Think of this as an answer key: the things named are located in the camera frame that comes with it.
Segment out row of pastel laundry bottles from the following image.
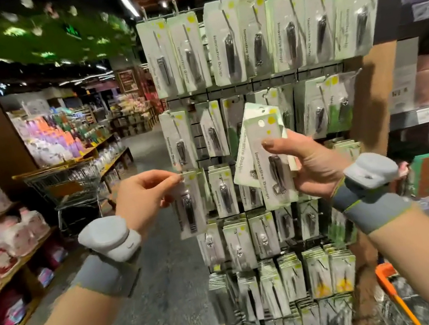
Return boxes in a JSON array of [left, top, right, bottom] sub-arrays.
[[12, 101, 115, 172]]

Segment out wooden laundry shelf unit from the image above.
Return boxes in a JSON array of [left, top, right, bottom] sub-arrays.
[[71, 134, 139, 201]]

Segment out grey wrist tracker band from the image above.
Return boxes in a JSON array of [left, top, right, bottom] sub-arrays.
[[323, 146, 419, 241], [62, 211, 152, 307]]

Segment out person's right hand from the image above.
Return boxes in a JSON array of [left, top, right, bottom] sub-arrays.
[[260, 121, 359, 207]]

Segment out rows of hung nail clipper packs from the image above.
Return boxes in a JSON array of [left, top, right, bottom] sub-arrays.
[[133, 0, 429, 325]]

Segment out distant goods display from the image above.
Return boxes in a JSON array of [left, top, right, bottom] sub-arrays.
[[99, 64, 162, 140]]

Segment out large white product box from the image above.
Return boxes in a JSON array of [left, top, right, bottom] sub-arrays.
[[380, 37, 429, 115]]

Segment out wooden post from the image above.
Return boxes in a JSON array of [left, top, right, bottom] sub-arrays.
[[303, 39, 429, 325]]

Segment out person's left hand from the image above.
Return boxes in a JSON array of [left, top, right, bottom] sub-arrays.
[[108, 165, 191, 240]]

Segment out wooden detergent shelf unit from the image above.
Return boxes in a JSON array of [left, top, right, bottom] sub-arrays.
[[0, 196, 83, 325]]

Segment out green hanging ceiling decor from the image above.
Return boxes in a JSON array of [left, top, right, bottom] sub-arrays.
[[0, 0, 138, 79]]

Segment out empty silver shopping cart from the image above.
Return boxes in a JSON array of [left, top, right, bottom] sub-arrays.
[[11, 155, 119, 244]]

